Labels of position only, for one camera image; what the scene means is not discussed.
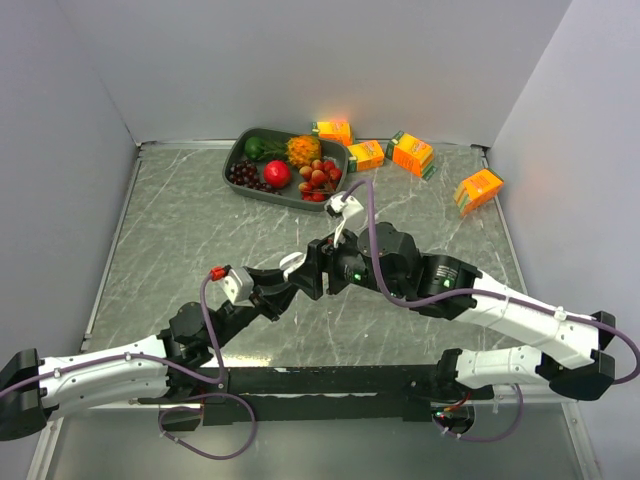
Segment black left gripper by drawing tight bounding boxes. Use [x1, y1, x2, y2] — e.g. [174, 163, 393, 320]
[207, 266, 298, 350]

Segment green pepper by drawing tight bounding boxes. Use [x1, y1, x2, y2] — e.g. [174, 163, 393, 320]
[244, 136, 265, 161]

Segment red pomegranate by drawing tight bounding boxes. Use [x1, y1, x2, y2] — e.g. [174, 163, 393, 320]
[262, 160, 291, 189]

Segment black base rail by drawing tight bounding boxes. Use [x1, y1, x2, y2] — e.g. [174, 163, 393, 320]
[137, 363, 496, 426]

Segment orange striped sponge box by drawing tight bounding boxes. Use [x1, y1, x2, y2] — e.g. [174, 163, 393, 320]
[453, 168, 504, 217]

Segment dark purple grapes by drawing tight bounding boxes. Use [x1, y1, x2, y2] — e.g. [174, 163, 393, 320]
[226, 160, 276, 194]

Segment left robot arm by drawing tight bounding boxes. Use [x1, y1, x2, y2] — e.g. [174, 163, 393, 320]
[1, 266, 298, 441]

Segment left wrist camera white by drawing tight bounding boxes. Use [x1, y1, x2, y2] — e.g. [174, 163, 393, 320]
[210, 266, 254, 306]

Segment dark grey fruit tray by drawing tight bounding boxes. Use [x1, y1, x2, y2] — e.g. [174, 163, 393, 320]
[222, 127, 349, 212]

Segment orange box middle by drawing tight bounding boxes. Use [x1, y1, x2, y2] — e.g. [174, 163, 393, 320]
[347, 140, 385, 173]

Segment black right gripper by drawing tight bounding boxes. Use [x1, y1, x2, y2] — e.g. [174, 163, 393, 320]
[286, 220, 406, 300]

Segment orange sponge box near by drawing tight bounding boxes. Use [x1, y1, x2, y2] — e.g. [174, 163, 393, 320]
[385, 131, 435, 178]

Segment white square charging case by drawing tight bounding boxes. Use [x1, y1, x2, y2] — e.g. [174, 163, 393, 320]
[279, 252, 306, 281]

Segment orange box back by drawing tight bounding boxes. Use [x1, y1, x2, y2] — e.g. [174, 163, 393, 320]
[311, 121, 354, 147]

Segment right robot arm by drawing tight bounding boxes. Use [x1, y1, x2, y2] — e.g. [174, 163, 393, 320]
[280, 222, 615, 401]

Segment orange pineapple toy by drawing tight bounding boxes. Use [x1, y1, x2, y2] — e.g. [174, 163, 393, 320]
[285, 135, 322, 169]

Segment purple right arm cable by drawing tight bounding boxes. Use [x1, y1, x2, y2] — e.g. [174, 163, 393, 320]
[339, 178, 640, 385]

